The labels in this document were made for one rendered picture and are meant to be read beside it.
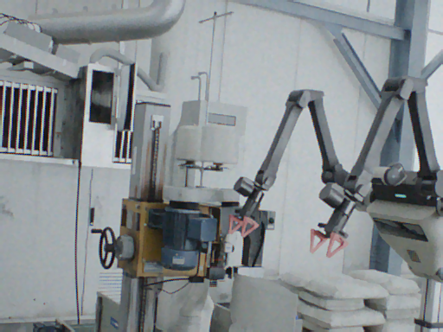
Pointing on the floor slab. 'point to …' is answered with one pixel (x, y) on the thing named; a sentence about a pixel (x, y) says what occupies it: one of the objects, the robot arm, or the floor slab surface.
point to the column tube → (138, 186)
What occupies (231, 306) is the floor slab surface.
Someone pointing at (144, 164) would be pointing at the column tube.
